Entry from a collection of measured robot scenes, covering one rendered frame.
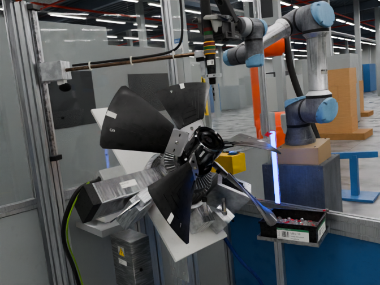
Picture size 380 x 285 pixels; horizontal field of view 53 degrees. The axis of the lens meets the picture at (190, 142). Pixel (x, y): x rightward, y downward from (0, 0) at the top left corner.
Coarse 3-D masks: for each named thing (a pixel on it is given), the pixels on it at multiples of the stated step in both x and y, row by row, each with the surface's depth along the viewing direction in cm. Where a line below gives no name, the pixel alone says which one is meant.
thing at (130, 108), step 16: (128, 96) 126; (128, 112) 125; (144, 112) 126; (128, 128) 124; (144, 128) 126; (160, 128) 128; (112, 144) 122; (128, 144) 125; (144, 144) 127; (160, 144) 129
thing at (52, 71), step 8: (40, 64) 147; (48, 64) 146; (56, 64) 145; (64, 64) 148; (40, 72) 149; (48, 72) 147; (56, 72) 146; (64, 72) 147; (48, 80) 147; (56, 80) 151
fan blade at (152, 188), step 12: (180, 168) 117; (168, 180) 110; (180, 180) 115; (192, 180) 124; (156, 192) 106; (168, 192) 109; (180, 192) 114; (192, 192) 124; (156, 204) 104; (168, 204) 108; (180, 204) 113; (168, 216) 107; (180, 216) 112
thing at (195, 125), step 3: (198, 120) 140; (201, 120) 140; (192, 123) 141; (195, 123) 140; (198, 123) 139; (201, 123) 139; (186, 126) 141; (189, 126) 140; (192, 126) 140; (195, 126) 139; (201, 126) 138; (204, 126) 138; (180, 129) 141; (183, 129) 141; (186, 129) 140; (189, 129) 140; (189, 132) 139; (192, 132) 138; (189, 135) 138
